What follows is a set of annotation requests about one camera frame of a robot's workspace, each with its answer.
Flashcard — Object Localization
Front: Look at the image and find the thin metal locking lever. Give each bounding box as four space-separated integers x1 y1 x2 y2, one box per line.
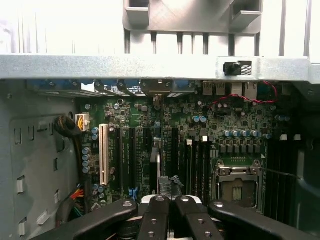
259 168 303 180

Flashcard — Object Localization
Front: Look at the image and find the green motherboard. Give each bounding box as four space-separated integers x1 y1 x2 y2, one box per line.
79 94 296 218

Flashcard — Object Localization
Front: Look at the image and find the coloured wire bundle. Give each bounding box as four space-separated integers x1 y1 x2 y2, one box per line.
59 183 87 223

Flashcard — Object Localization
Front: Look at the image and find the black sleeved cable bundle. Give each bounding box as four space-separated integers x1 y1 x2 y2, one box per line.
53 115 87 191

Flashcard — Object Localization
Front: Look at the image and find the short black expansion slot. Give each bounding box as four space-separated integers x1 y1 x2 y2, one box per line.
142 127 152 151

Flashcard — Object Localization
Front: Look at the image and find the red black twisted wire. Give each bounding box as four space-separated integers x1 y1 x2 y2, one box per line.
203 80 279 112

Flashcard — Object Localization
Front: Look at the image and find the long black expansion slot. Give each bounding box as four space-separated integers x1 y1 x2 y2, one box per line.
129 127 138 191
171 127 180 176
115 127 124 193

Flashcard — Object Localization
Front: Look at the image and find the white power connector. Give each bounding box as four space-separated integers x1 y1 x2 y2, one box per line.
74 112 90 133

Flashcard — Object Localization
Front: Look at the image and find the metal CPU socket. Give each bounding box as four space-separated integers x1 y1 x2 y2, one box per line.
214 159 263 208

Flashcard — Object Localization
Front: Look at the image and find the open black PC case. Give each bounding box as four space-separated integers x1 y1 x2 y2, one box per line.
0 53 320 240

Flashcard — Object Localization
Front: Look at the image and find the empty black RAM slot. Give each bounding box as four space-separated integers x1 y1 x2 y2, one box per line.
195 142 204 201
202 136 213 201

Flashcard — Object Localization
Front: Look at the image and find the grey plastic parts rack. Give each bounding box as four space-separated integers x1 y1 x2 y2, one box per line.
122 0 265 35

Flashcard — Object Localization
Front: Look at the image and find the white expansion slot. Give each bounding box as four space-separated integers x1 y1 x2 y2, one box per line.
98 123 110 186

